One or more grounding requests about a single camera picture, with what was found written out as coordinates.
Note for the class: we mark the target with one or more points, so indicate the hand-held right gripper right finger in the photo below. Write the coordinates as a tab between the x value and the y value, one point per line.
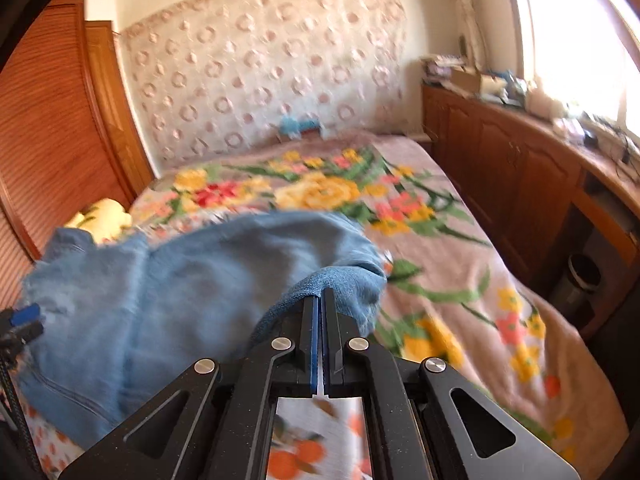
332	360

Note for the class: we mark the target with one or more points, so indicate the wooden louvered wardrobe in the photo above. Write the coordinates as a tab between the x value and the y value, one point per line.
60	135

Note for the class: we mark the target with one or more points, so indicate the beige window curtain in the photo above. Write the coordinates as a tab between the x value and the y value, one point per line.
467	20

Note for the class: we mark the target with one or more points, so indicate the orange-print white bedsheet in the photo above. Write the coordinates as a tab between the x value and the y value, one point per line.
320	440

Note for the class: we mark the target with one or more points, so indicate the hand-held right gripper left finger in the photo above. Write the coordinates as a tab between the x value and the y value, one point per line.
311	355

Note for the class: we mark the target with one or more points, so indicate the white tissue box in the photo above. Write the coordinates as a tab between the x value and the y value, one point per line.
570	129

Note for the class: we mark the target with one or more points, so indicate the round waste bin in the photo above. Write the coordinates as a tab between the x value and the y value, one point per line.
582	272

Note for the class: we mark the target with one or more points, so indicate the stack of papers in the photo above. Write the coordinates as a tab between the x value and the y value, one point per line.
440	67

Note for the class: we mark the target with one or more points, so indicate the long wooden cabinet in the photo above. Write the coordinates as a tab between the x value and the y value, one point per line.
500	160

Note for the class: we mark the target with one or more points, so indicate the circle-patterned sheer curtain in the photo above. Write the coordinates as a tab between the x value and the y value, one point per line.
260	70

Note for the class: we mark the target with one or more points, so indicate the open cardboard box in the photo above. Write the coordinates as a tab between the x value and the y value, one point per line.
470	80

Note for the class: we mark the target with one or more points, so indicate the blue item on box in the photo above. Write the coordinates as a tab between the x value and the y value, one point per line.
295	127

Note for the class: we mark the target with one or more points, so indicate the white plastic bottle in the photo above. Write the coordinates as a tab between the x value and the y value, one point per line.
545	97

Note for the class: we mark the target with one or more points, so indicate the yellow plush toy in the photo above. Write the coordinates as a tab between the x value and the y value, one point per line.
107	215

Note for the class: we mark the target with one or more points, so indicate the wood-framed window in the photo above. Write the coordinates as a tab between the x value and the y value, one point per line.
575	35

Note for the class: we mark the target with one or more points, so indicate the faded blue denim pants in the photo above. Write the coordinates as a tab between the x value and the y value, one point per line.
175	300

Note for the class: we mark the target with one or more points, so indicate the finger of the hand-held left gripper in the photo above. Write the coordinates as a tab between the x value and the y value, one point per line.
22	334
25	314

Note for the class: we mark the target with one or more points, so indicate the floral pink blanket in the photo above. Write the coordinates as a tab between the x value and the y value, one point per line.
450	270

